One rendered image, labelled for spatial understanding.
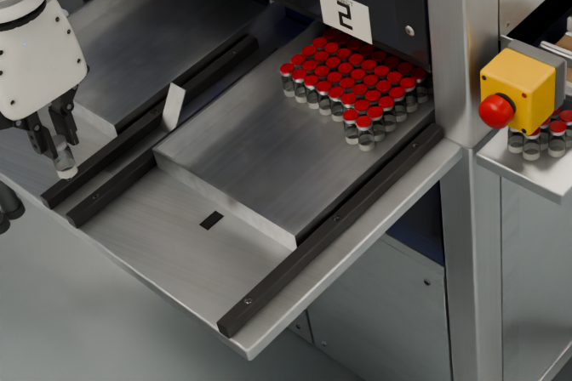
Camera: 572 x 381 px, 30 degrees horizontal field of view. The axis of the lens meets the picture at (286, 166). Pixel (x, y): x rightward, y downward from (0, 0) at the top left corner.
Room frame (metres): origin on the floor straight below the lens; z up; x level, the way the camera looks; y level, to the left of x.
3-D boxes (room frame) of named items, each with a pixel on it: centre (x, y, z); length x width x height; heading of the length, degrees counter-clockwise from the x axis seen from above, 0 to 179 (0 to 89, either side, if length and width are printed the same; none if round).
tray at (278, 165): (1.05, -0.05, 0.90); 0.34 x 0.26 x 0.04; 128
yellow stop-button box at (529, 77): (0.93, -0.29, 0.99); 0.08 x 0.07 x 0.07; 128
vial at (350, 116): (1.02, -0.10, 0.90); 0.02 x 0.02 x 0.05
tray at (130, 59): (1.32, 0.17, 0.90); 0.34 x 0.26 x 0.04; 128
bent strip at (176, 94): (1.10, 0.18, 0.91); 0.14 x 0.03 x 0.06; 127
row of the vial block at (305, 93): (1.08, -0.08, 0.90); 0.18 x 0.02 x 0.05; 38
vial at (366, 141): (1.01, -0.11, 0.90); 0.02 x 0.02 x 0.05
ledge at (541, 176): (0.95, -0.34, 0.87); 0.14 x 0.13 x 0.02; 128
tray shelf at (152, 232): (1.14, 0.12, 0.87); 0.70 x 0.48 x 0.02; 38
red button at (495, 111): (0.90, -0.26, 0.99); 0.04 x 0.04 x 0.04; 38
